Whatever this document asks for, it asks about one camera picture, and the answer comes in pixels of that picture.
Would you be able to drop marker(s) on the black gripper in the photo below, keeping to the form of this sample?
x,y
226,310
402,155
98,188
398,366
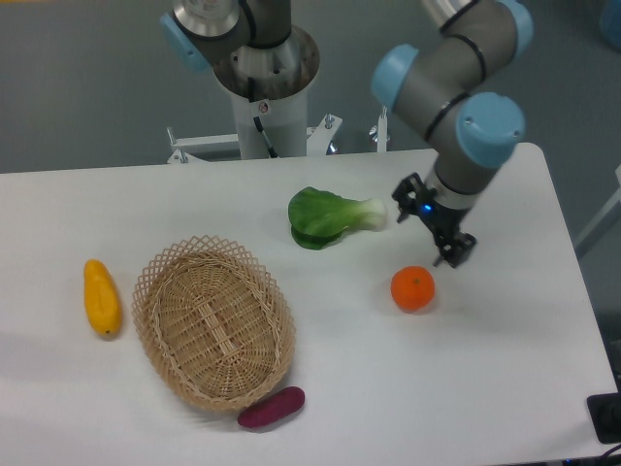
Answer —
x,y
414,199

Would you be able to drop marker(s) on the purple sweet potato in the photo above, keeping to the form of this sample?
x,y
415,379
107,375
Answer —
x,y
273,409

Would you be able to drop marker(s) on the white metal leg at right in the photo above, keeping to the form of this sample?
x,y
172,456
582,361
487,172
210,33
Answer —
x,y
602,221

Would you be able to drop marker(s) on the white metal base frame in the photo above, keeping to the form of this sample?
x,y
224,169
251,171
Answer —
x,y
320,141

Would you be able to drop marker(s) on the woven wicker basket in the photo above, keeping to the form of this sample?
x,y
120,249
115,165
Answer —
x,y
213,323

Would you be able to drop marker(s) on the black device at table corner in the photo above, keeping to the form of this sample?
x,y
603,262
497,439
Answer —
x,y
604,410

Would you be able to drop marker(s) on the green bok choy vegetable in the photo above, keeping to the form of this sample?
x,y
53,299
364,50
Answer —
x,y
319,218

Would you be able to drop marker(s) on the orange mandarin fruit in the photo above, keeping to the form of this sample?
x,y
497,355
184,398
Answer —
x,y
412,288

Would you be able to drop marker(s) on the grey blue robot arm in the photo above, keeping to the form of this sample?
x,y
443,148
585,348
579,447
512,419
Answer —
x,y
267,64

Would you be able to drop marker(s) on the yellow mango fruit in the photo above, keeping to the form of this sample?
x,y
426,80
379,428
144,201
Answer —
x,y
101,300

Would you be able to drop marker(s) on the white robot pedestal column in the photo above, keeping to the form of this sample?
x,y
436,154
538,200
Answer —
x,y
280,123

